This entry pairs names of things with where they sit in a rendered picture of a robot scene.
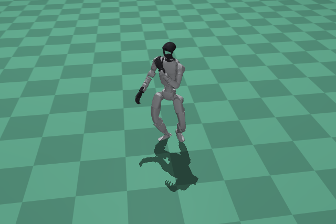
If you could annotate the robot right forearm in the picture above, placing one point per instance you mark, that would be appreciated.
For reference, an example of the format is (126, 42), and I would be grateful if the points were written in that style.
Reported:
(146, 82)

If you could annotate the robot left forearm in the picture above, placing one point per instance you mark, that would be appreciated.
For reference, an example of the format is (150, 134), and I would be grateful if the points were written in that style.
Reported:
(168, 79)

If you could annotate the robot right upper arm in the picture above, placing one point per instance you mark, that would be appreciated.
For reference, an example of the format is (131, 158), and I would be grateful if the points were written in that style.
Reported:
(153, 69)

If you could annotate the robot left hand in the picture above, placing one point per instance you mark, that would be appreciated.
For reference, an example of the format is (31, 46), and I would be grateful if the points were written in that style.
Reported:
(159, 63)

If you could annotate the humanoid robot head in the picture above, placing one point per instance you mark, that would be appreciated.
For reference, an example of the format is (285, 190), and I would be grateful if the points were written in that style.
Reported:
(170, 47)

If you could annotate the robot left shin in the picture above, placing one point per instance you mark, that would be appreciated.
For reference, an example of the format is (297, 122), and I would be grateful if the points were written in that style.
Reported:
(181, 131)

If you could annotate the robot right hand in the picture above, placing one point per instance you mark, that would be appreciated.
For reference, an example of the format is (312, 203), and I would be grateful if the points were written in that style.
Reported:
(138, 96)

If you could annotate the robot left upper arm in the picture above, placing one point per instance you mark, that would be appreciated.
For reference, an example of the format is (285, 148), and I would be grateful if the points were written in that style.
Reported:
(180, 70)

